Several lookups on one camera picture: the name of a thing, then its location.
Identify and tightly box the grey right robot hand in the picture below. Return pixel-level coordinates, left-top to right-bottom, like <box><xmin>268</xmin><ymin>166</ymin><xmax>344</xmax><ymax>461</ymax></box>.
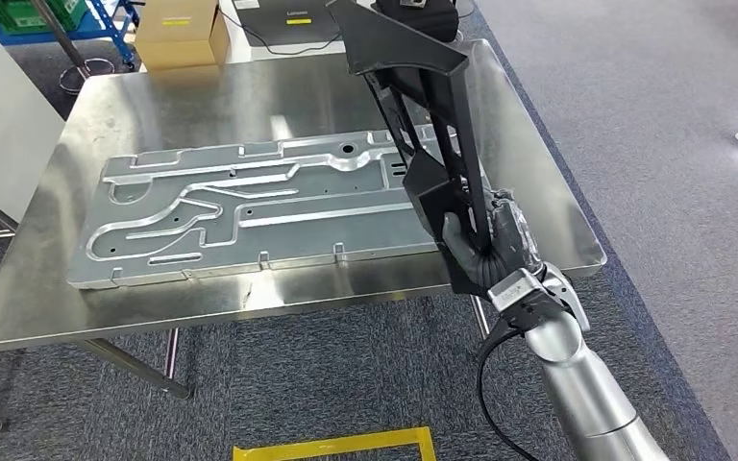
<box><xmin>442</xmin><ymin>187</ymin><xmax>543</xmax><ymax>272</ymax></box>

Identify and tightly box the black plastic frame part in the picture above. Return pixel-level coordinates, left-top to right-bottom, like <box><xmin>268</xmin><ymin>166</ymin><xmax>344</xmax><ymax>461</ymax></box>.
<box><xmin>325</xmin><ymin>0</ymin><xmax>494</xmax><ymax>297</ymax></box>

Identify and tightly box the stainless steel workbench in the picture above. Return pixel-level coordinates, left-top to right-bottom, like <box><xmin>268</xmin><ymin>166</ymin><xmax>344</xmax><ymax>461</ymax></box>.
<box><xmin>0</xmin><ymin>38</ymin><xmax>607</xmax><ymax>435</ymax></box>

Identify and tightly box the black bag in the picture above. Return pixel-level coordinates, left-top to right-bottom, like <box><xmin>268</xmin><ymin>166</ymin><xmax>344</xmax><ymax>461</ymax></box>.
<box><xmin>372</xmin><ymin>0</ymin><xmax>460</xmax><ymax>42</ymax></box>

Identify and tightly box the stamped sheet metal panel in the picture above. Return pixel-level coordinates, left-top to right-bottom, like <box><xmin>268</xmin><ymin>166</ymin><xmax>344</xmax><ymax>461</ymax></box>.
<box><xmin>66</xmin><ymin>124</ymin><xmax>491</xmax><ymax>291</ymax></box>

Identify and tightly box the yellow floor tape square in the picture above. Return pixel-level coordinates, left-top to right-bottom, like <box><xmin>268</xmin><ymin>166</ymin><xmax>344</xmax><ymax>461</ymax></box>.
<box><xmin>233</xmin><ymin>427</ymin><xmax>438</xmax><ymax>461</ymax></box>

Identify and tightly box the black laptop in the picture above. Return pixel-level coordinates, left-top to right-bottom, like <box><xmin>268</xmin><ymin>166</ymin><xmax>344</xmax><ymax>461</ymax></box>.
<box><xmin>232</xmin><ymin>0</ymin><xmax>345</xmax><ymax>49</ymax></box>

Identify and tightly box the cardboard box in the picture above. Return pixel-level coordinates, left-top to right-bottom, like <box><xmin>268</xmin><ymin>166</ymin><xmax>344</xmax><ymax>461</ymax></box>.
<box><xmin>135</xmin><ymin>0</ymin><xmax>232</xmax><ymax>72</ymax></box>

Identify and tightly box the blue metal cart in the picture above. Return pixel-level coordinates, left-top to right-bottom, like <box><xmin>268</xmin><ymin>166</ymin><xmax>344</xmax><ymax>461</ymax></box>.
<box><xmin>0</xmin><ymin>0</ymin><xmax>142</xmax><ymax>71</ymax></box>

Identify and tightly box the white cabinet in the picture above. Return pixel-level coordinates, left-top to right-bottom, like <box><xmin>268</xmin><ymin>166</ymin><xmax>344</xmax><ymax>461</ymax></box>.
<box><xmin>0</xmin><ymin>17</ymin><xmax>66</xmax><ymax>224</ymax></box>

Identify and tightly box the green plastic crate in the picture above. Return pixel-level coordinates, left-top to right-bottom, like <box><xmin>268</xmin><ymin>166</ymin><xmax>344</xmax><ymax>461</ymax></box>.
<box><xmin>0</xmin><ymin>0</ymin><xmax>90</xmax><ymax>35</ymax></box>

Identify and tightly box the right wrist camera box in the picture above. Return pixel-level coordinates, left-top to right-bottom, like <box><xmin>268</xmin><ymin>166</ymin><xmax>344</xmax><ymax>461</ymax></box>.
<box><xmin>487</xmin><ymin>267</ymin><xmax>549</xmax><ymax>314</ymax></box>

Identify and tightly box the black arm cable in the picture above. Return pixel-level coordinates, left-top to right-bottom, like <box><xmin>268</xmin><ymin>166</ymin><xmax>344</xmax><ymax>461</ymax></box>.
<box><xmin>476</xmin><ymin>316</ymin><xmax>539</xmax><ymax>461</ymax></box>

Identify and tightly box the black laptop cable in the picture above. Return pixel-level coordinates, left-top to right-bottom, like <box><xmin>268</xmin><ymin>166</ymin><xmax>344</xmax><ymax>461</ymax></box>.
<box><xmin>219</xmin><ymin>6</ymin><xmax>345</xmax><ymax>58</ymax></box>

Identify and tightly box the chrome stanchion post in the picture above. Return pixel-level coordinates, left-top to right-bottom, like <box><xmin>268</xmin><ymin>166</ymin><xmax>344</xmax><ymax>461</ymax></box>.
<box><xmin>28</xmin><ymin>0</ymin><xmax>117</xmax><ymax>97</ymax></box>

